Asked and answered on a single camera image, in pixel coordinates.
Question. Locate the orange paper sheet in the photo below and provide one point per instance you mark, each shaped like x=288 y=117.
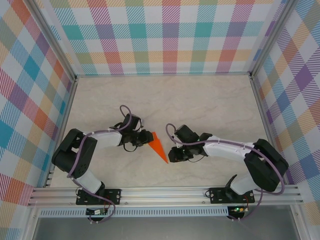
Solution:
x=157 y=147

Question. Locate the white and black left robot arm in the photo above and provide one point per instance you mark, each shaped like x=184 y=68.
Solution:
x=107 y=138

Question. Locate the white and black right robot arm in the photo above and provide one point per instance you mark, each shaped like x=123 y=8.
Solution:
x=222 y=150

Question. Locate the grey metal panel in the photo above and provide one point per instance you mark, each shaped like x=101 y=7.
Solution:
x=162 y=228

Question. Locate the aluminium front mounting rail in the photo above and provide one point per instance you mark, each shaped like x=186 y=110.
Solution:
x=162 y=196

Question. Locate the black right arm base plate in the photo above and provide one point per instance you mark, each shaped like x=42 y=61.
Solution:
x=217 y=195

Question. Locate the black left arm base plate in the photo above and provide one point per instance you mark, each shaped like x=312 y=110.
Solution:
x=113 y=196

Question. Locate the aluminium back rail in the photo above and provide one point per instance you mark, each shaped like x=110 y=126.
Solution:
x=162 y=74

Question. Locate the aluminium side rail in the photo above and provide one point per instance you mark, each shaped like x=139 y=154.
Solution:
x=266 y=125
x=63 y=125

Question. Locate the tall aluminium frame post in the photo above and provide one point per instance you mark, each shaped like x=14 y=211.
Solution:
x=272 y=37
x=50 y=40

